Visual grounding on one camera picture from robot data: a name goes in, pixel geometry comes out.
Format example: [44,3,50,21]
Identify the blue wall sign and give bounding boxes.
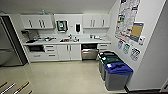
[116,39,124,50]

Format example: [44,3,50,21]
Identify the steel paper towel dispenser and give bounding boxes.
[55,19,69,33]

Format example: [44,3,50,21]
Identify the white drawer unit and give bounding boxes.
[43,44,59,62]
[97,42,111,53]

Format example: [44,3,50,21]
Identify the stainless steel dishwasher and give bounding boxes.
[80,42,100,61]

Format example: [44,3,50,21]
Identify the black built-in microwave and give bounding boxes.
[27,44,45,53]

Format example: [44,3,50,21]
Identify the green lid waste bin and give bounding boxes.
[99,54,125,81]

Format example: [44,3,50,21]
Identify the blue lid recycling bin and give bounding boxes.
[104,62,134,92]

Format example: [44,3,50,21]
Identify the white three-door wall cabinet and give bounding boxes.
[19,13,55,30]

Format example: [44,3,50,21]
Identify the light blue spray bottle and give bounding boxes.
[41,9,46,16]

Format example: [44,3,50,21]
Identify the white two-door base cabinet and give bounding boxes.
[56,43,83,62]

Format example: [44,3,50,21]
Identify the black coffee machine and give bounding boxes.
[21,30,32,43]

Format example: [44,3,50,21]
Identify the white wall sign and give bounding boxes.
[129,47,142,62]

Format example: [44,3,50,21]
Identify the chrome sink faucet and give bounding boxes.
[67,33,73,41]

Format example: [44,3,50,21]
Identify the dish rack with dishes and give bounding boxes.
[35,35,57,43]

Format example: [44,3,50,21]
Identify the green wall sign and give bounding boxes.
[122,43,131,55]

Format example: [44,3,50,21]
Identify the stainless steel refrigerator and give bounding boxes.
[0,14,30,68]

